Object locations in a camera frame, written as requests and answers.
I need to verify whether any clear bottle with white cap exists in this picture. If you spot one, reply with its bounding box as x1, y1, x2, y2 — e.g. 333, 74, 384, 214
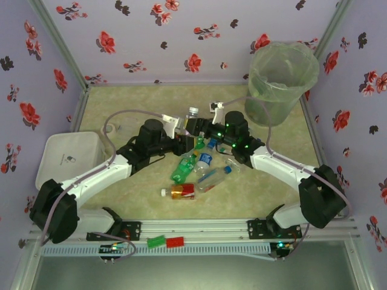
183, 107, 200, 134

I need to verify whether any clear bottle with blue label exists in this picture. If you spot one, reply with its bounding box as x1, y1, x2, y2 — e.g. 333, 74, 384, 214
193, 140, 218, 176

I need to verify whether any clear plastic bottle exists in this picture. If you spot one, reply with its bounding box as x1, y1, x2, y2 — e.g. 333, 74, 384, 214
225, 156, 243, 173

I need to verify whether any red label bottle white cap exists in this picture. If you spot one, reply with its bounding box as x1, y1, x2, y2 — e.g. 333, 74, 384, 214
160, 182, 197, 202

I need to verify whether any bin with green liner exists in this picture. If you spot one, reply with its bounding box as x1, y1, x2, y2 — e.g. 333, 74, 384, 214
244, 41, 320, 127

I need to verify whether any clear bottle with blue cap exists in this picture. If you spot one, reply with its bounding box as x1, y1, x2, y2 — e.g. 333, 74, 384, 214
196, 166, 233, 194

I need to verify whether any white storage box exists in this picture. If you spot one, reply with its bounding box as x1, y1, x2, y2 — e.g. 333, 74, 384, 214
35, 131, 106, 194

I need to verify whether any red toy block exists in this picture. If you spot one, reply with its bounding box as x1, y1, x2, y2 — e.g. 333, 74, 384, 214
165, 237, 186, 248

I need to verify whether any green toy block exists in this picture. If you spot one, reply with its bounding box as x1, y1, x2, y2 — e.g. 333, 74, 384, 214
146, 234, 167, 249

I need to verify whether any left circuit board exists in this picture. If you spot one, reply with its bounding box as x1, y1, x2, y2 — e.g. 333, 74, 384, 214
99, 244, 125, 263

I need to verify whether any circuit board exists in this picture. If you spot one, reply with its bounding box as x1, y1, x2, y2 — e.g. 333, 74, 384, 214
99, 244, 125, 263
272, 240, 296, 260

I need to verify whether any right circuit board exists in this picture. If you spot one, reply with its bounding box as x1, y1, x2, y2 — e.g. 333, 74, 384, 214
272, 240, 296, 260

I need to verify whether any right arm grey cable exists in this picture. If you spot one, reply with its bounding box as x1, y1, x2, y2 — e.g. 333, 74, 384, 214
223, 96, 353, 261

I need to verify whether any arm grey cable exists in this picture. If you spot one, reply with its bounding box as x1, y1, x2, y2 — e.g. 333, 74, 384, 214
39, 110, 166, 261
223, 96, 353, 261

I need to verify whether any left arm grey cable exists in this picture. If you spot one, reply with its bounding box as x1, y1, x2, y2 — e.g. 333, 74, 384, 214
39, 110, 166, 261

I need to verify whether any aluminium side rail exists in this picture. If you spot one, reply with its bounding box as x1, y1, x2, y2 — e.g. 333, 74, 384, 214
301, 98, 344, 216

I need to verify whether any aluminium mounting rail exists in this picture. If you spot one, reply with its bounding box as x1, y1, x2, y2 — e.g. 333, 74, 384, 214
30, 219, 359, 242

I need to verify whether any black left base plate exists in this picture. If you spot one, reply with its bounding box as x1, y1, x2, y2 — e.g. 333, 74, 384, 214
86, 221, 142, 242

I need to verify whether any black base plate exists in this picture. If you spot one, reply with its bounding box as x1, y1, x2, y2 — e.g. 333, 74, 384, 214
86, 221, 142, 242
247, 217, 303, 241

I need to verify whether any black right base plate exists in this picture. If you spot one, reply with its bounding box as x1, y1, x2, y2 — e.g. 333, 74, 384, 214
247, 217, 303, 241

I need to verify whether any white slotted cable duct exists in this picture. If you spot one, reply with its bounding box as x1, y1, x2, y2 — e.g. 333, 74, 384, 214
41, 243, 272, 257

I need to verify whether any aluminium corner post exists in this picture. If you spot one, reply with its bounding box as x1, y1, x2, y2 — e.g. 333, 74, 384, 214
28, 0, 90, 90
313, 0, 355, 58

